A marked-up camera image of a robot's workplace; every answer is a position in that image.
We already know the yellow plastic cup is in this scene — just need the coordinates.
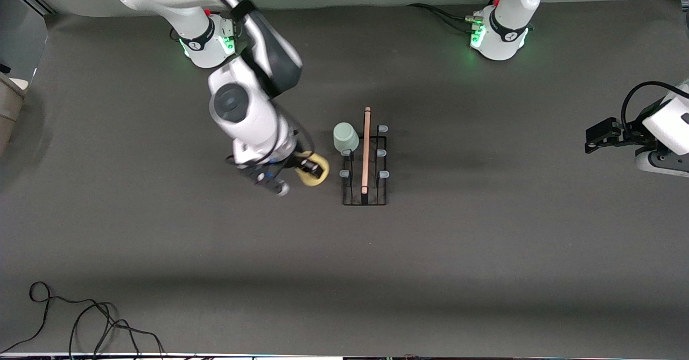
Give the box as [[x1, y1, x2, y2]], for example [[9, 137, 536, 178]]
[[294, 152, 330, 187]]

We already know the pale green plastic cup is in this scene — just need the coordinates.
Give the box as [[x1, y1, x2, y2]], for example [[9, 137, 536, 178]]
[[333, 122, 360, 154]]

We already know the black wire cup holder rack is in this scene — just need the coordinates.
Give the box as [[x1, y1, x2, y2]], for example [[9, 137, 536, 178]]
[[339, 107, 390, 207]]

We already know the dark grey table mat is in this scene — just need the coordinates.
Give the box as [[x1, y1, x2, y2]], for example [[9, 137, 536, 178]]
[[0, 0, 689, 356]]

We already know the black left arm hose cable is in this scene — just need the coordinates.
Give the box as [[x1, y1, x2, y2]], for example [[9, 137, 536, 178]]
[[621, 81, 689, 135]]

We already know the black left arm base cable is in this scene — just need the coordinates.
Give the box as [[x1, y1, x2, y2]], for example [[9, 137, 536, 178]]
[[428, 8, 477, 32], [406, 3, 474, 22]]

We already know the thin black cable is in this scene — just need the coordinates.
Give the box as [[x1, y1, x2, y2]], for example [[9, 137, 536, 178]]
[[0, 281, 116, 354], [68, 301, 166, 359]]

